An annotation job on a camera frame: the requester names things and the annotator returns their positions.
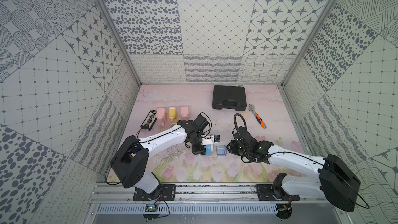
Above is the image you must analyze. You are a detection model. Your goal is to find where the orange handled adjustable wrench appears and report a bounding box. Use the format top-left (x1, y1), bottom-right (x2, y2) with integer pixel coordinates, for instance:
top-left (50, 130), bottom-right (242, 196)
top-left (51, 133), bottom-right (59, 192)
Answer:
top-left (248, 104), bottom-right (267, 129)

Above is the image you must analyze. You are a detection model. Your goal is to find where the pink pencil sharpener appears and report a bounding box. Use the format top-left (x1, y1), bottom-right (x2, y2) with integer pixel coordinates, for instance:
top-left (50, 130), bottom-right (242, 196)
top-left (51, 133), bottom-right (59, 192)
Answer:
top-left (156, 108), bottom-right (167, 127)
top-left (180, 106), bottom-right (189, 120)

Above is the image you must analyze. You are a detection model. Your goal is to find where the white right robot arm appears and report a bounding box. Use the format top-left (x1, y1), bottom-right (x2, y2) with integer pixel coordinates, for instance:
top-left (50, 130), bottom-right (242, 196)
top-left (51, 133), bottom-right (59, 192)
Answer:
top-left (227, 114), bottom-right (370, 212)

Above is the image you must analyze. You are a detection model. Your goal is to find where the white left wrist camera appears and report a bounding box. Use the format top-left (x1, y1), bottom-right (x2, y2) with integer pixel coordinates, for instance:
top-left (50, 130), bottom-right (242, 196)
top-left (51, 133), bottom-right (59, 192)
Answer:
top-left (202, 135), bottom-right (220, 146)

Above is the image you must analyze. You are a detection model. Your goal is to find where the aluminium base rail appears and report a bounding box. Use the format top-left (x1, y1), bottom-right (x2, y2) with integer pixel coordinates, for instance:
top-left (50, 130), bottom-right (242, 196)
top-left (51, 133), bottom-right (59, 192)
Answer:
top-left (88, 181), bottom-right (321, 215)

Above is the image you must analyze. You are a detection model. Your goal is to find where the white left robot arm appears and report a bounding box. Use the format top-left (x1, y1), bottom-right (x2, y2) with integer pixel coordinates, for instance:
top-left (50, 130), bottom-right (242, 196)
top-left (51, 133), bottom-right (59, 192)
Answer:
top-left (110, 113), bottom-right (212, 198)

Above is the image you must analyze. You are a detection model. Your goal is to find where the black connector board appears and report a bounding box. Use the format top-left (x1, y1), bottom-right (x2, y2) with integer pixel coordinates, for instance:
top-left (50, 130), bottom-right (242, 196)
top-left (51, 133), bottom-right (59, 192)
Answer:
top-left (141, 110), bottom-right (157, 131)

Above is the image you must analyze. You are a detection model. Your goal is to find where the black plastic tool case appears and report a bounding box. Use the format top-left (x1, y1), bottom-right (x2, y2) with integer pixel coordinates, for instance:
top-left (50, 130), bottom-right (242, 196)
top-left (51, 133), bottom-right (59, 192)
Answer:
top-left (212, 85), bottom-right (247, 111)

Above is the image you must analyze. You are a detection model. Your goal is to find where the yellow pencil sharpener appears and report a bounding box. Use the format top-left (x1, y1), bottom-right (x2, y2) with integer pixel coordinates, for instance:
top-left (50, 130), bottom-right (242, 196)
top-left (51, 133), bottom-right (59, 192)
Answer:
top-left (168, 107), bottom-right (178, 124)

